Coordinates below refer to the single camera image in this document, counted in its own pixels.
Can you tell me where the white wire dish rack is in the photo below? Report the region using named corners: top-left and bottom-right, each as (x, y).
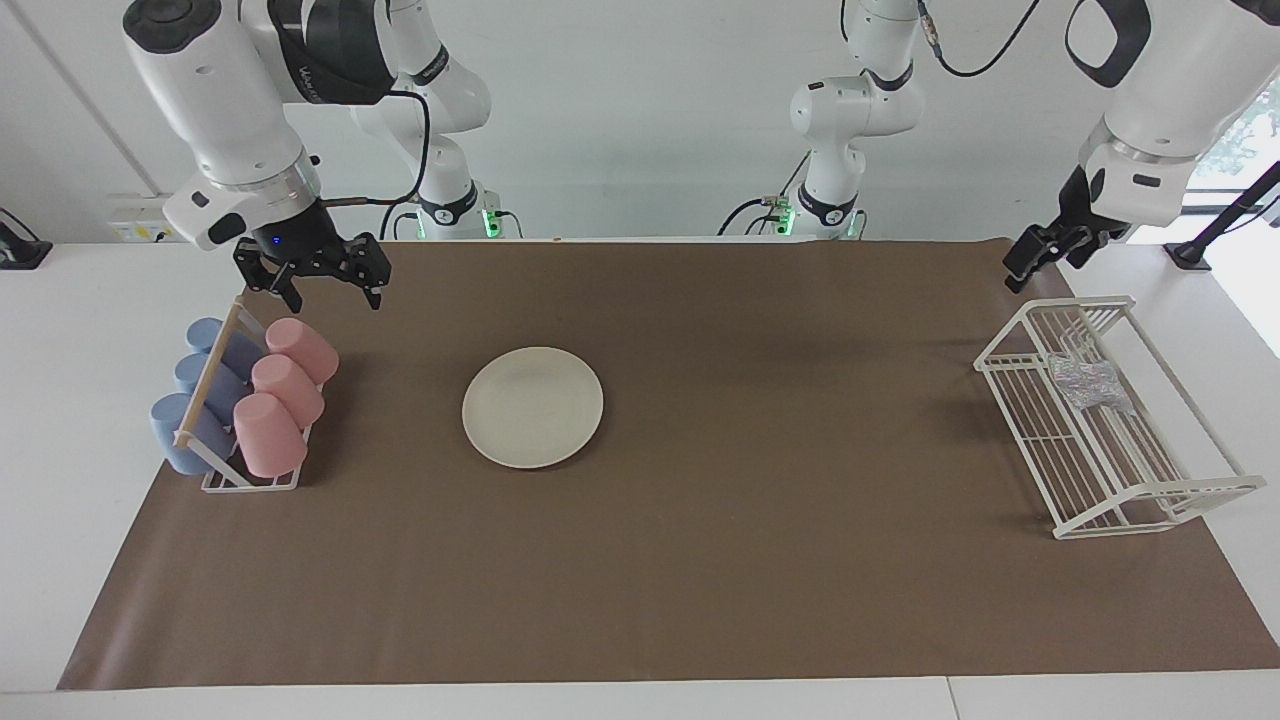
top-left (974, 295), bottom-right (1267, 541)

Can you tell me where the black base cable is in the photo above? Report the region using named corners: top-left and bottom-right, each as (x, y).
top-left (718, 150), bottom-right (813, 238)
top-left (378, 198), bottom-right (421, 241)

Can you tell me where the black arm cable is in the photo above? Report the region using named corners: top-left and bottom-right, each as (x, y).
top-left (915, 0), bottom-right (1041, 79)
top-left (320, 90), bottom-right (432, 207)

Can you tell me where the blue plastic cup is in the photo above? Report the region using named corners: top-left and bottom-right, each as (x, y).
top-left (174, 353), bottom-right (251, 421)
top-left (150, 393), bottom-right (236, 476)
top-left (186, 318), bottom-right (263, 379)

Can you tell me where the pink plastic cup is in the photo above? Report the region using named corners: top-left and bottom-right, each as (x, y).
top-left (233, 392), bottom-right (308, 479)
top-left (251, 354), bottom-right (326, 429)
top-left (265, 318), bottom-right (339, 385)

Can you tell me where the silver glitter sponge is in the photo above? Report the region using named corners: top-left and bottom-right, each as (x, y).
top-left (1048, 352), bottom-right (1136, 416)

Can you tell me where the cream round plate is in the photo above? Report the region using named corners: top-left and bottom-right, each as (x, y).
top-left (462, 346), bottom-right (605, 469)

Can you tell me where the white wall socket box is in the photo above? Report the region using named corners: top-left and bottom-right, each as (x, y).
top-left (108, 195), bottom-right (193, 244)

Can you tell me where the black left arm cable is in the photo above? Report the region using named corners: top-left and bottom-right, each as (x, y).
top-left (915, 0), bottom-right (1041, 79)

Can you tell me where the black table clamp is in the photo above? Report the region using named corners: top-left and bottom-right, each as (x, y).
top-left (0, 208), bottom-right (53, 271)

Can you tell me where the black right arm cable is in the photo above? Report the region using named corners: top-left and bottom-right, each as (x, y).
top-left (320, 90), bottom-right (432, 207)

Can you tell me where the brown table mat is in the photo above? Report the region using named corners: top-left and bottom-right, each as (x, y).
top-left (57, 240), bottom-right (1280, 691)

